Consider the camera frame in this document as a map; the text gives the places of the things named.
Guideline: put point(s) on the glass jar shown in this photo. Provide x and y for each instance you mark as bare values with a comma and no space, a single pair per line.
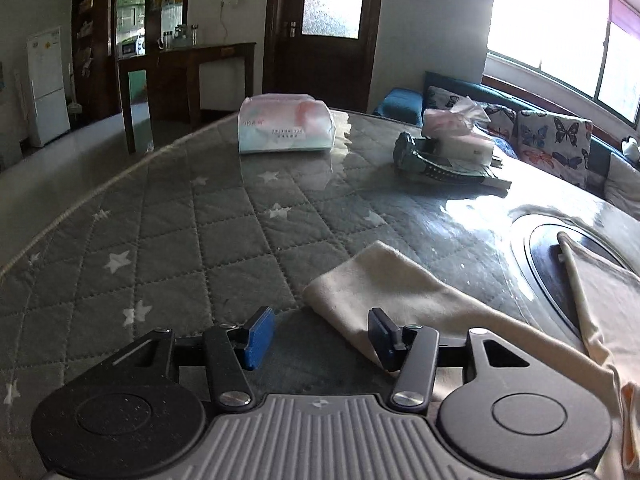
167,40
194,35
181,37

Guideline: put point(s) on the dark wooden sideboard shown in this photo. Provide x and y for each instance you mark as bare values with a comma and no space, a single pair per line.
175,70

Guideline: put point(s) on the dark wooden glass door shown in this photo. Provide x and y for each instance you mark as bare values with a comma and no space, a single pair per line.
325,70

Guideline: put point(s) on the flat butterfly print pillow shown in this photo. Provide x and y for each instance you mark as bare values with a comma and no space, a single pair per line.
502,120

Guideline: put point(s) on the grey quilted star tablecloth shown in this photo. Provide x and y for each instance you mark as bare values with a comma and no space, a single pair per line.
200,240

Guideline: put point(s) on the grey pillow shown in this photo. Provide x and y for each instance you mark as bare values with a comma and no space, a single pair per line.
625,185

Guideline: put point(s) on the dark wooden shelf unit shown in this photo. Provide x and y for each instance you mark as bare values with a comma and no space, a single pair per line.
100,85

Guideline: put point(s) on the window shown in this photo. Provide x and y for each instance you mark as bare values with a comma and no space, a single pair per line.
575,35

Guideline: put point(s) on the cream garment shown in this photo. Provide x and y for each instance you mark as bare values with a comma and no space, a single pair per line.
400,290

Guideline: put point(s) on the square butterfly print pillow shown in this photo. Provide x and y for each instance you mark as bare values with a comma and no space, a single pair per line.
555,145

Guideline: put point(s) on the green kitchen cabinet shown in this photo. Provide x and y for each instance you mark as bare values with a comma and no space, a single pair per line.
131,5

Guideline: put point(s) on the blue sofa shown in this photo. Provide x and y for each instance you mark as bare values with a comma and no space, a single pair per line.
400,102

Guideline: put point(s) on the pink tissue pack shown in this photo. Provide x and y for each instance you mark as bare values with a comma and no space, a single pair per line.
460,142

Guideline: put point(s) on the microwave oven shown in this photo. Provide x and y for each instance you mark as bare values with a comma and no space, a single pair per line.
132,47

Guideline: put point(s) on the large white tissue package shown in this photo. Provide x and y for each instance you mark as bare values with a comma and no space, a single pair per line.
285,125

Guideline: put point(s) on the white refrigerator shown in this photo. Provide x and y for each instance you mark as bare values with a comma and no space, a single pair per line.
47,100

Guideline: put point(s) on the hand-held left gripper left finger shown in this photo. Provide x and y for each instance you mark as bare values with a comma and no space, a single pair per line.
260,340

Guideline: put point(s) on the round black induction hotplate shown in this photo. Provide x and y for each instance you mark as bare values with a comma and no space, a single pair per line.
545,270

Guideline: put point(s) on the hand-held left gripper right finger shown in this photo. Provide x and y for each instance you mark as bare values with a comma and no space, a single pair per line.
382,340

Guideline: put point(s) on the panda plush toy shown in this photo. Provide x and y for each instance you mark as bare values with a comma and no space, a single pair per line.
631,147

